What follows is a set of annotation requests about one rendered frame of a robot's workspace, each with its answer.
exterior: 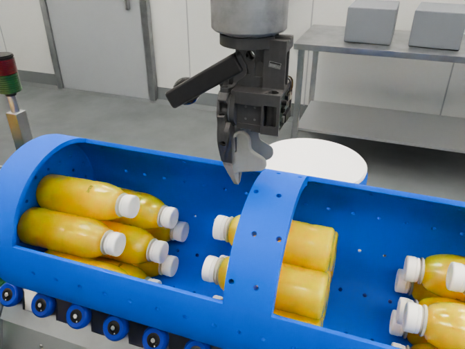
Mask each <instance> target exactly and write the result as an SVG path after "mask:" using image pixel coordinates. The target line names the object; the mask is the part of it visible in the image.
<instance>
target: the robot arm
mask: <svg viewBox="0 0 465 349"><path fill-rule="evenodd" d="M210 11H211V28H212V29H213V30H214V31H215V32H217V33H219V43H220V45H222V46H223V47H226V48H231V49H235V52H234V53H233V54H231V55H229V56H228V57H225V58H224V59H222V60H220V61H218V62H217V63H215V64H213V65H212V66H210V67H208V68H206V69H205V70H203V71H202V72H200V73H198V74H196V75H194V76H192V77H191V78H190V77H184V78H180V79H178V80H177V81H176V82H175V84H174V86H173V88H172V89H170V90H169V91H167V92H166V93H165V96H166V98H167V99H168V101H169V103H170V104H171V106H172V107H173V108H177V107H179V106H181V105H191V104H193V103H195V102H196V101H197V100H198V99H199V96H200V95H201V94H203V93H205V92H207V91H208V90H210V89H212V88H214V87H216V86H217V85H219V86H220V90H219V93H218V96H217V145H218V148H219V154H220V157H221V161H222V162H223V165H224V168H225V169H226V171H227V173H228V175H229V176H230V178H231V180H232V182H233V183H234V184H237V185H239V183H240V181H241V175H242V173H243V172H255V171H262V170H264V169H265V168H266V160H269V159H270V158H271V157H272V156H273V148H272V147H271V146H270V145H269V144H267V143H265V142H264V141H263V140H261V139H260V137H259V133H260V134H265V135H270V136H279V131H280V130H281V128H282V126H283V125H284V123H286V122H287V120H288V119H289V117H291V102H292V92H293V78H292V77H291V76H289V56H290V49H291V48H292V47H293V36H294V35H284V34H279V33H283V32H284V31H285V30H286V29H287V22H288V11H289V0H210ZM252 52H254V55H253V53H252ZM288 77H290V79H289V78H288Z"/></svg>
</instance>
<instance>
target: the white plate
mask: <svg viewBox="0 0 465 349"><path fill-rule="evenodd" d="M270 146H271V147H272V148H273V156H272V157H271V158H270V159H269V160H266V169H271V170H279V171H283V172H291V173H296V174H300V175H308V176H312V177H320V178H325V179H333V180H337V181H345V182H349V183H354V184H359V183H360V182H361V181H363V180H364V178H365V176H366V174H367V164H366V162H365V161H364V159H363V158H362V157H361V156H360V155H359V154H358V153H356V152H355V151H353V150H351V149H350V148H348V147H345V146H344V145H341V144H338V143H334V142H331V141H325V140H320V139H315V138H292V139H287V140H283V141H278V142H275V143H272V144H270Z"/></svg>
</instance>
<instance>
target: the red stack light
mask: <svg viewBox="0 0 465 349"><path fill-rule="evenodd" d="M17 72H18V70H17V65H16V62H15V57H13V58H11V59H9V60H2V61H0V76H6V75H12V74H15V73H17Z"/></svg>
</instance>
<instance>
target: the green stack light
mask: <svg viewBox="0 0 465 349"><path fill-rule="evenodd" d="M21 90H22V86H21V81H20V78H19V73H18V72H17V73H15V74H12V75H6V76H0V94H12V93H17V92H20V91H21Z"/></svg>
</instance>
